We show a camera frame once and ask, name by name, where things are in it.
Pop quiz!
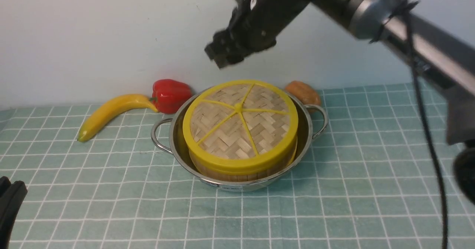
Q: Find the black cable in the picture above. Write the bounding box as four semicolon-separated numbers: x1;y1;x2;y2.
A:
371;0;449;249

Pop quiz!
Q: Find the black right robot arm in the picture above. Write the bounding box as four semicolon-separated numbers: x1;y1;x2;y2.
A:
204;0;475;202

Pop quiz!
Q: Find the stainless steel pot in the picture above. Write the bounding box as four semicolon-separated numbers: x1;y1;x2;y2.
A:
151;80;329;193

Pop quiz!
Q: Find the orange-brown potato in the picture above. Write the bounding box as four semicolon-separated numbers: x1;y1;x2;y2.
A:
285;81;322;106

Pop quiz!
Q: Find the yellow banana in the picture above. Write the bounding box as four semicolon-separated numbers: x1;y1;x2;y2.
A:
77;94;159;142

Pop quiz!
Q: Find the red bell pepper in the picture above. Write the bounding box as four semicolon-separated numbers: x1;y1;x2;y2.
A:
150;79;193;114

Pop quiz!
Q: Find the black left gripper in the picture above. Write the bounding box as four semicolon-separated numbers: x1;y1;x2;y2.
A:
0;176;28;249

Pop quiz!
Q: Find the green checkered tablecloth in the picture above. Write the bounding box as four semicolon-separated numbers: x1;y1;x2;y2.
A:
0;78;475;249

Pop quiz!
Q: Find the yellow-rimmed bamboo steamer basket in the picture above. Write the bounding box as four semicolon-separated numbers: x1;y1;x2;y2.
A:
189;135;298;183

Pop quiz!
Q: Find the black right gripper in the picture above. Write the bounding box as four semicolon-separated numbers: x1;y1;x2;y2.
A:
204;0;311;69

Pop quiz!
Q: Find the woven bamboo steamer lid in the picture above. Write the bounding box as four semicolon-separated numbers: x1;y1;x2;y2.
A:
182;79;299;174

